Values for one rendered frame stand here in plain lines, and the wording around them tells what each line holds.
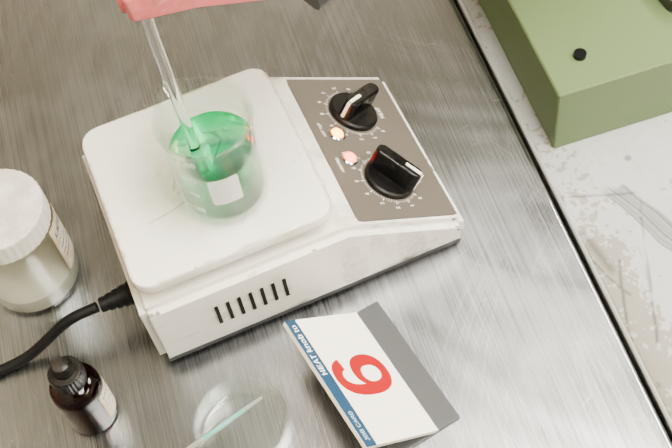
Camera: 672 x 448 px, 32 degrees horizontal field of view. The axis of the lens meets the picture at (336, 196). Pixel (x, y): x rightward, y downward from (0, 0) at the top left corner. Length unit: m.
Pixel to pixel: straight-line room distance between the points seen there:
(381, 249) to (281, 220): 0.07
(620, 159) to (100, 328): 0.35
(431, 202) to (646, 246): 0.14
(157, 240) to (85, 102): 0.21
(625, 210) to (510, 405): 0.15
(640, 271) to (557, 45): 0.15
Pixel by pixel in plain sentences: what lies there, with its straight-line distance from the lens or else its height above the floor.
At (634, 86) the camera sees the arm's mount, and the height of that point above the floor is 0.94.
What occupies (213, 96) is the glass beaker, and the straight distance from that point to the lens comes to 0.64.
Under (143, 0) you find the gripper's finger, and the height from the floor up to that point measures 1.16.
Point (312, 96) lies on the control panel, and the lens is 0.74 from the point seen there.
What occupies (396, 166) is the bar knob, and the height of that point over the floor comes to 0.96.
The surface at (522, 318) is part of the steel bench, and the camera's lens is 0.72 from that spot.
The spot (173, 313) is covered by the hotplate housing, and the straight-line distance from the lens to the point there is 0.67.
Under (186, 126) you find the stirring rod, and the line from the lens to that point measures 0.62.
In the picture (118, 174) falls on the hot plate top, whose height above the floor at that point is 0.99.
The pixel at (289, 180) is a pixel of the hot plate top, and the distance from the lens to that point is 0.67.
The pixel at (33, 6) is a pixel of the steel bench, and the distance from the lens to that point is 0.92.
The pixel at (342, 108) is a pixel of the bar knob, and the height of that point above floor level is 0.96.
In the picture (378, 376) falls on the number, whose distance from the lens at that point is 0.68.
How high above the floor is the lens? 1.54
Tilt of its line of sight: 57 degrees down
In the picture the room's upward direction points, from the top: 10 degrees counter-clockwise
